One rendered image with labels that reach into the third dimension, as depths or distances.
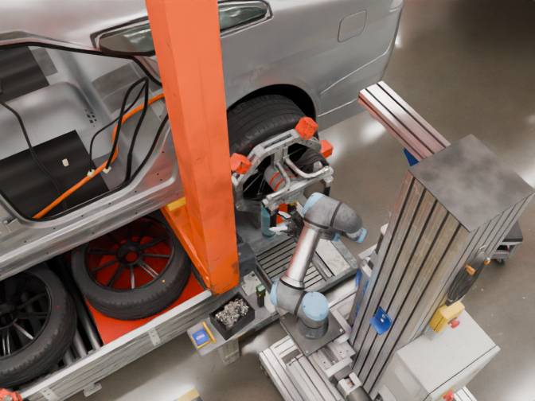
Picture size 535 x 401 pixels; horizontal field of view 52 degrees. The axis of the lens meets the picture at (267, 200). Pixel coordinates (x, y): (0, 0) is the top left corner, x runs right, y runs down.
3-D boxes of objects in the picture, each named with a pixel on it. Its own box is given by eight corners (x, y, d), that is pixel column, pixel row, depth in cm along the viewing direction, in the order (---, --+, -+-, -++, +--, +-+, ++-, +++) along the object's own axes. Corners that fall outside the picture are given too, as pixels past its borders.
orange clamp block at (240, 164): (245, 155, 280) (233, 152, 273) (253, 165, 276) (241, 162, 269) (237, 165, 282) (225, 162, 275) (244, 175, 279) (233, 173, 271)
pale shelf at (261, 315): (255, 293, 306) (255, 290, 303) (271, 317, 298) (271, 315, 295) (186, 332, 293) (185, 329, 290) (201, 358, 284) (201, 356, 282)
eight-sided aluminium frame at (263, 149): (310, 179, 333) (318, 116, 288) (317, 186, 329) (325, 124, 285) (232, 218, 316) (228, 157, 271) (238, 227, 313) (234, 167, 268)
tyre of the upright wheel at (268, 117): (280, 169, 355) (311, 85, 309) (300, 193, 343) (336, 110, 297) (189, 192, 320) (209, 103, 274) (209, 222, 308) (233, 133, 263)
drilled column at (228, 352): (232, 343, 333) (228, 315, 298) (240, 357, 328) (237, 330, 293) (217, 352, 330) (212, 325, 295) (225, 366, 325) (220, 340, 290)
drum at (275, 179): (283, 172, 310) (284, 156, 299) (304, 198, 300) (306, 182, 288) (262, 182, 306) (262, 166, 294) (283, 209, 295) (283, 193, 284)
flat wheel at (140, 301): (142, 207, 358) (134, 184, 338) (214, 266, 333) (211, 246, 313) (58, 274, 329) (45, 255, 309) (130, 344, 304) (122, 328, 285)
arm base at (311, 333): (334, 328, 252) (337, 320, 244) (308, 345, 248) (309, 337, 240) (316, 303, 260) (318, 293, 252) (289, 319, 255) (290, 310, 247)
